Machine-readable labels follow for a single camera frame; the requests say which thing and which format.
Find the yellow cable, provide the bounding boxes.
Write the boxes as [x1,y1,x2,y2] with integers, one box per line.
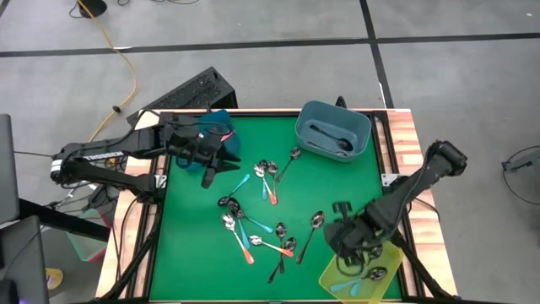
[75,0,140,160]

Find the blue handled steel spoon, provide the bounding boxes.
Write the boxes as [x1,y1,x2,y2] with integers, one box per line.
[328,266,388,295]
[348,244,384,298]
[235,209,275,235]
[258,160,270,202]
[217,172,251,208]
[227,198,251,250]

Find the yellow translucent plastic bin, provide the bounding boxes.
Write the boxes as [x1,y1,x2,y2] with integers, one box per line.
[319,221,405,304]

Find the blue rectangular plastic bin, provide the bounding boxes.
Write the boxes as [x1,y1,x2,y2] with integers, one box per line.
[170,108,242,172]

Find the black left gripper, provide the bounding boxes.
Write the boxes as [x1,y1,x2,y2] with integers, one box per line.
[163,114,242,189]

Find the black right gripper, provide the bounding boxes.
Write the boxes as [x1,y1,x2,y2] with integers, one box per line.
[324,206,396,265]

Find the black frame strut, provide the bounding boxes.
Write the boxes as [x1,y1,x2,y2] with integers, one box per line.
[386,210,455,301]
[99,202,164,301]

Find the black round stand base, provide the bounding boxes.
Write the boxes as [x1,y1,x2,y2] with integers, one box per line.
[75,0,109,19]

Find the grey-blue bin with handles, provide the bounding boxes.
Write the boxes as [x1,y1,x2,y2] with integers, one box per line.
[294,100,373,164]

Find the black bar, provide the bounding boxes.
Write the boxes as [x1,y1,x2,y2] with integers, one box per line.
[19,198,111,242]

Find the black computer case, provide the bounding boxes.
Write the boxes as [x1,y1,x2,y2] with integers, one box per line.
[126,66,239,129]

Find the grey monitor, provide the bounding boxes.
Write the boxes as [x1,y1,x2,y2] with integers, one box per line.
[0,112,20,225]

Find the orange handled steel spoon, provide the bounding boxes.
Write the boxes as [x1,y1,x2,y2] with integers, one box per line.
[253,164,279,207]
[197,130,235,143]
[248,236,295,258]
[221,211,255,266]

